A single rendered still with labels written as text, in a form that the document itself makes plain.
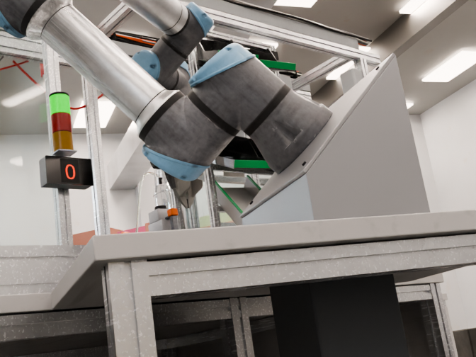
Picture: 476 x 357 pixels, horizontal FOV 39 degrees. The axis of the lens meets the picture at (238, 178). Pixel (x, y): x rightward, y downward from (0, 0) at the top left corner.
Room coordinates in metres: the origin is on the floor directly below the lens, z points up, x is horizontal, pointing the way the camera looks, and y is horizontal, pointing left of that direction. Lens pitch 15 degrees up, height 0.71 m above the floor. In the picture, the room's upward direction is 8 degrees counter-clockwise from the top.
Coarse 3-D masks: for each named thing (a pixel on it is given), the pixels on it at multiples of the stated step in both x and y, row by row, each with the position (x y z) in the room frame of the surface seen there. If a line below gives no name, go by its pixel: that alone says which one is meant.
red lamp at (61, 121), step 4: (60, 112) 1.57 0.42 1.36; (52, 116) 1.57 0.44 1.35; (56, 116) 1.57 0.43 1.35; (60, 116) 1.57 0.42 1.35; (64, 116) 1.57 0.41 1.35; (68, 116) 1.58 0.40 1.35; (52, 120) 1.57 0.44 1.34; (56, 120) 1.57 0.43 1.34; (60, 120) 1.57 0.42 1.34; (64, 120) 1.57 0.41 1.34; (68, 120) 1.58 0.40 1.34; (52, 124) 1.57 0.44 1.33; (56, 124) 1.57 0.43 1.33; (60, 124) 1.57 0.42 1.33; (64, 124) 1.57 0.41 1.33; (68, 124) 1.58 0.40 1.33; (52, 128) 1.58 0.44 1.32; (56, 128) 1.57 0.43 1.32; (60, 128) 1.57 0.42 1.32; (64, 128) 1.57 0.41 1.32; (68, 128) 1.58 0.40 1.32; (52, 132) 1.58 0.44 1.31
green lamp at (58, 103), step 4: (52, 96) 1.57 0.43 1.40; (56, 96) 1.57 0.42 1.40; (60, 96) 1.57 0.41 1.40; (64, 96) 1.58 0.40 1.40; (68, 96) 1.59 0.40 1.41; (52, 100) 1.57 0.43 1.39; (56, 100) 1.57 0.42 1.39; (60, 100) 1.57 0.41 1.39; (64, 100) 1.58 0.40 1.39; (68, 100) 1.59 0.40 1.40; (52, 104) 1.57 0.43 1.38; (56, 104) 1.57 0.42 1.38; (60, 104) 1.57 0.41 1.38; (64, 104) 1.58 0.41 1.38; (68, 104) 1.59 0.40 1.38; (52, 108) 1.57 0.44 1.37; (56, 108) 1.57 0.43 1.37; (60, 108) 1.57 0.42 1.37; (64, 108) 1.57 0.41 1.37; (68, 108) 1.58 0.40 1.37; (52, 112) 1.57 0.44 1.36; (56, 112) 1.57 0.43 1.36; (64, 112) 1.58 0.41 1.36; (68, 112) 1.58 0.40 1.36
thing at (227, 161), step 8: (232, 144) 1.95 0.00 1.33; (240, 144) 1.91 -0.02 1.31; (248, 144) 1.87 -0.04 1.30; (224, 152) 1.98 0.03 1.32; (232, 152) 1.95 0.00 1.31; (240, 152) 1.92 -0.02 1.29; (248, 152) 1.88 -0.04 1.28; (216, 160) 1.79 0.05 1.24; (224, 160) 1.75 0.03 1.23; (232, 160) 1.71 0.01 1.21; (240, 160) 1.71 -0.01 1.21; (248, 160) 1.72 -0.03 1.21; (256, 160) 1.74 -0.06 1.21; (264, 160) 1.81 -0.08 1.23; (232, 168) 1.72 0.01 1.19; (240, 168) 1.72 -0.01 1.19; (248, 168) 1.73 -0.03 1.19; (256, 168) 1.75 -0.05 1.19; (264, 168) 1.76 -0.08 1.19
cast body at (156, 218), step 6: (156, 210) 1.61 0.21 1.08; (162, 210) 1.61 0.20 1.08; (150, 216) 1.63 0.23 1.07; (156, 216) 1.61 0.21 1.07; (162, 216) 1.61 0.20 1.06; (150, 222) 1.63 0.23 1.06; (156, 222) 1.61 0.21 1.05; (162, 222) 1.59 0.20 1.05; (168, 222) 1.60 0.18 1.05; (150, 228) 1.63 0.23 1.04; (156, 228) 1.61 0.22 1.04; (162, 228) 1.59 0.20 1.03; (168, 228) 1.60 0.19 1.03
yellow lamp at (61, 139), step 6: (54, 132) 1.57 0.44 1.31; (60, 132) 1.57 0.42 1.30; (66, 132) 1.57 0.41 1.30; (54, 138) 1.57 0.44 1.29; (60, 138) 1.57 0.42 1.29; (66, 138) 1.57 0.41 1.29; (72, 138) 1.60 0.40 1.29; (54, 144) 1.57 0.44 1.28; (60, 144) 1.57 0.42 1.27; (66, 144) 1.57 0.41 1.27; (72, 144) 1.59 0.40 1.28; (54, 150) 1.58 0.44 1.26
